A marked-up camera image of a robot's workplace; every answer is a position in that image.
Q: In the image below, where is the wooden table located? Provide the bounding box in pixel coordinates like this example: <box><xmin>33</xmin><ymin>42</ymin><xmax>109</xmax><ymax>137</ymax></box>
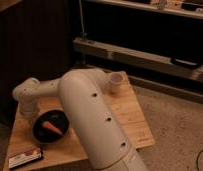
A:
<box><xmin>3</xmin><ymin>71</ymin><xmax>155</xmax><ymax>171</ymax></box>

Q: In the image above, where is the white paper cup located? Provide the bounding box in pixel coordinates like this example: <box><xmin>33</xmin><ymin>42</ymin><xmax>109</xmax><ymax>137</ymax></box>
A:
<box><xmin>108</xmin><ymin>72</ymin><xmax>124</xmax><ymax>94</ymax></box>

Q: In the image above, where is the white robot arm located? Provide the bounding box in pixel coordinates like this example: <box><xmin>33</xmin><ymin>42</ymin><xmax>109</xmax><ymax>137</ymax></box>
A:
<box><xmin>12</xmin><ymin>69</ymin><xmax>148</xmax><ymax>171</ymax></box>

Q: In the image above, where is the grey shelf ledge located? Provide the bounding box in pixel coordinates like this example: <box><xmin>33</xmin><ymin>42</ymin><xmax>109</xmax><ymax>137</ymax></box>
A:
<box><xmin>73</xmin><ymin>38</ymin><xmax>203</xmax><ymax>83</ymax></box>

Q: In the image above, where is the black handle object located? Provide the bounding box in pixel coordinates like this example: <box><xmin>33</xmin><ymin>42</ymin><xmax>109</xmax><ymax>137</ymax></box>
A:
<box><xmin>170</xmin><ymin>58</ymin><xmax>202</xmax><ymax>69</ymax></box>

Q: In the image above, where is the black ceramic bowl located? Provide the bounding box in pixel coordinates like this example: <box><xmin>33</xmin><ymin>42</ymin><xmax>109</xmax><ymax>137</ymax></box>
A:
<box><xmin>33</xmin><ymin>110</ymin><xmax>69</xmax><ymax>143</ymax></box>

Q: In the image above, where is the orange carrot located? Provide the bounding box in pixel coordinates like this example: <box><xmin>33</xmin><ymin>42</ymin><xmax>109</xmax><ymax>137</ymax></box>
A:
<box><xmin>42</xmin><ymin>121</ymin><xmax>62</xmax><ymax>135</ymax></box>

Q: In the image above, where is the metal pole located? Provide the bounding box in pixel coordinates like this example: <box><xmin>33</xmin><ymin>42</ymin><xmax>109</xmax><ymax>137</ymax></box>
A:
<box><xmin>78</xmin><ymin>0</ymin><xmax>87</xmax><ymax>41</ymax></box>

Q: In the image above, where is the upper wall shelf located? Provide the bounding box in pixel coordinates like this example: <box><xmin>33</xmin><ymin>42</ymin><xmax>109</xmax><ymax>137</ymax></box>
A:
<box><xmin>85</xmin><ymin>0</ymin><xmax>203</xmax><ymax>20</ymax></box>

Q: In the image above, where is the black snack bar packet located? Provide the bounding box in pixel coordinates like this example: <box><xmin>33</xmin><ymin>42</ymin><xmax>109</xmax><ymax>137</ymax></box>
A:
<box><xmin>8</xmin><ymin>148</ymin><xmax>43</xmax><ymax>169</ymax></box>

